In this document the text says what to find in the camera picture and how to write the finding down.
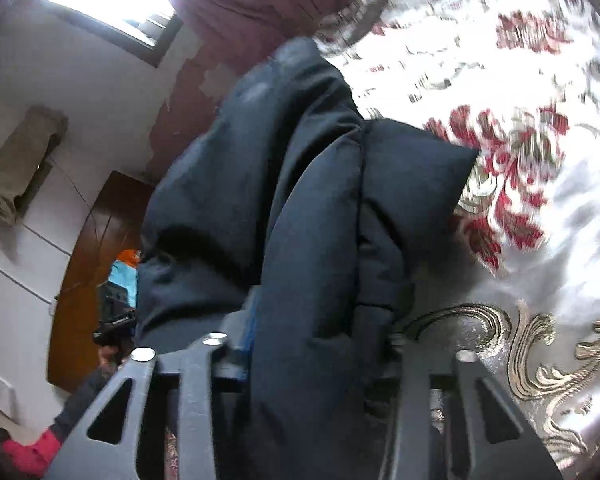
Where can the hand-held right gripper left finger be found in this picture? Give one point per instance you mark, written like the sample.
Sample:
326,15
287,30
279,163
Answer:
250,330

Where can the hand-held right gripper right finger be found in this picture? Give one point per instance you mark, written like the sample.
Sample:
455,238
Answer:
410,410

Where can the dark navy puffer jacket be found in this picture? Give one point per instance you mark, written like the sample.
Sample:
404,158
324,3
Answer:
320,210

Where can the person's left forearm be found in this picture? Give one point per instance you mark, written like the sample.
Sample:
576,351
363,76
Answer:
80,405

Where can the person's left hand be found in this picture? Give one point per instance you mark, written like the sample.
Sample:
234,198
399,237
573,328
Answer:
109,358

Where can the brown wooden door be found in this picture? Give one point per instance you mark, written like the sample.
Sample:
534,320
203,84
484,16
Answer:
80,310

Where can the light blue cloth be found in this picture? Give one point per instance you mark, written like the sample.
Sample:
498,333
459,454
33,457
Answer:
122,280

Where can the orange cloth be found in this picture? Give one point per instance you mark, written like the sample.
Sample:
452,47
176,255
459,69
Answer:
128,258

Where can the white red floral bedspread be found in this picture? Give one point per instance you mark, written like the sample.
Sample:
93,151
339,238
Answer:
555,235

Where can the beige covered wall unit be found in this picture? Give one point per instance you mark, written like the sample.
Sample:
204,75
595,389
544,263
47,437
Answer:
20,160

